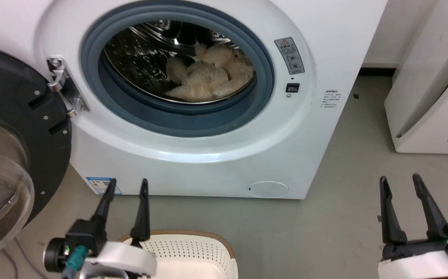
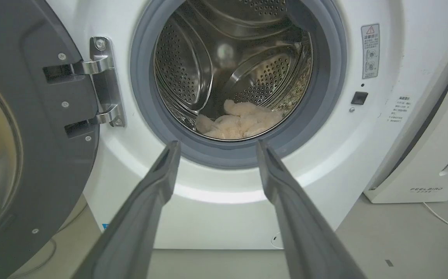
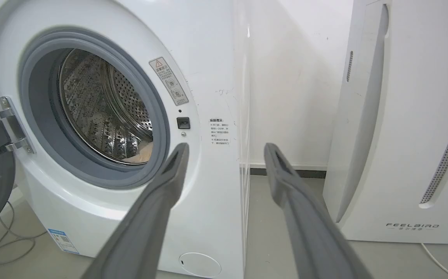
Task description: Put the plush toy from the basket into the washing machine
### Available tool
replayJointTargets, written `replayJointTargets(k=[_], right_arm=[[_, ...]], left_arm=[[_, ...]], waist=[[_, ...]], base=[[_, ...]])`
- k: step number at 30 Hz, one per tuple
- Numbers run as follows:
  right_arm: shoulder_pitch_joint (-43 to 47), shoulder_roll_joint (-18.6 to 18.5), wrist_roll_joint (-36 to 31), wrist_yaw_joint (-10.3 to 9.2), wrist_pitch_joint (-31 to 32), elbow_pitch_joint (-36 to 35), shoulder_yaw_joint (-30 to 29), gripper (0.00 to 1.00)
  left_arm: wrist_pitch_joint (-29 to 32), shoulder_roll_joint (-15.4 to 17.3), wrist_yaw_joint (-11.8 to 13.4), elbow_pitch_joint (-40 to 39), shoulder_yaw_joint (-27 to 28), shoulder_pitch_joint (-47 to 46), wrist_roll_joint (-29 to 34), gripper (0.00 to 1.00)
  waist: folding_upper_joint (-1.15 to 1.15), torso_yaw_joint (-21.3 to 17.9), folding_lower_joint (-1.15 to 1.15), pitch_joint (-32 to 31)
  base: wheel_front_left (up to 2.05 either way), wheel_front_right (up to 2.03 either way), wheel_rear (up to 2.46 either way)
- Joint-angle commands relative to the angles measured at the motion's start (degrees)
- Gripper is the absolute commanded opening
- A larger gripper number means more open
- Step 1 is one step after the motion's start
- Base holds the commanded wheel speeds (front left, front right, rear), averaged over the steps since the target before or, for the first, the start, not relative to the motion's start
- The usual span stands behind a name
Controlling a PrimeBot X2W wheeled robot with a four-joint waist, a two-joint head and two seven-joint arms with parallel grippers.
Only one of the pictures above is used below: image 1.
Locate white cabinet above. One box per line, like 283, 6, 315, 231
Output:
384, 0, 448, 155

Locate grey rubber door gasket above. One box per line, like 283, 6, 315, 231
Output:
80, 4, 275, 138

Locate teal connector cable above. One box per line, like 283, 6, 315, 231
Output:
62, 245, 89, 279

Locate round white filter cover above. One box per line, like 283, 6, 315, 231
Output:
247, 181, 289, 198

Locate white front-load washing machine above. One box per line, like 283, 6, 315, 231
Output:
0, 0, 388, 200

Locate thin grey floor cable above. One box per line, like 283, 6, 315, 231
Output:
0, 237, 34, 279

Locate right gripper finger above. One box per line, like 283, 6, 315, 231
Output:
379, 176, 408, 245
412, 173, 448, 240

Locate metal door hinge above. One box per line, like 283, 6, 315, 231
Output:
47, 57, 90, 118

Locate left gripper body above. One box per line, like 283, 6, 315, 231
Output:
43, 219, 157, 279

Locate black washer door with glass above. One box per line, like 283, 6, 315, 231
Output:
0, 42, 72, 267

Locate small text sticker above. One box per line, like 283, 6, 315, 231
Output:
322, 90, 343, 109

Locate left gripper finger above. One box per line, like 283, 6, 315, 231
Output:
130, 179, 151, 243
90, 179, 117, 225

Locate stainless steel washer drum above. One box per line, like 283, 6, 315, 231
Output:
103, 20, 256, 104

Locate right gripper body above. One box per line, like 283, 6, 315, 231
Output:
377, 222, 448, 279

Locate blue energy label sticker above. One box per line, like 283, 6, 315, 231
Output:
86, 177, 122, 195

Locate grey warning label sticker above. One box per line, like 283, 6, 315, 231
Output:
274, 37, 305, 75

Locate white perforated laundry basket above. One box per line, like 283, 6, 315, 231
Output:
119, 230, 239, 279

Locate beige plush toy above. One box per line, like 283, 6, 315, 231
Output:
164, 43, 255, 102

